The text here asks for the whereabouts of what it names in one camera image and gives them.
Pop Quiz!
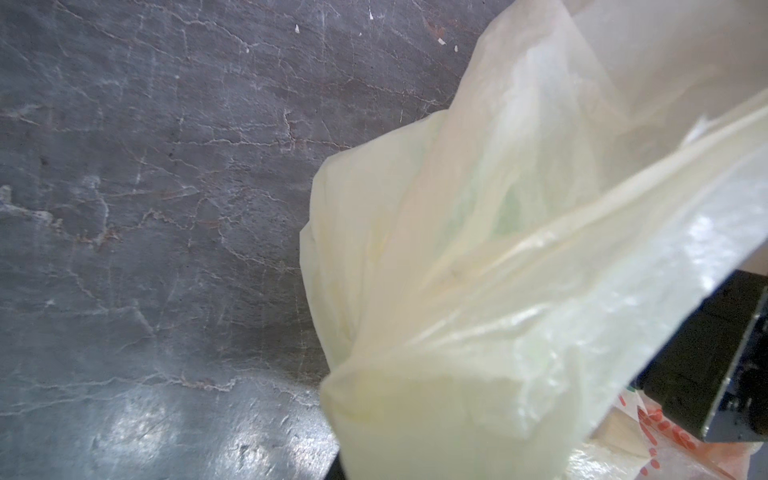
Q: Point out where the cream printed plastic bag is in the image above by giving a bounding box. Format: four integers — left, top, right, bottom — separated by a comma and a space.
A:
300, 1, 767, 479

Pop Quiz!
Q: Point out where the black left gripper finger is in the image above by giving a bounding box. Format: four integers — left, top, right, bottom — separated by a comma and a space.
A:
324, 454, 346, 480

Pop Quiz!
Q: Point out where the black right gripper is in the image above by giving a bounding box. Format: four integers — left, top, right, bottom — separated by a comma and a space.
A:
632, 270, 767, 443

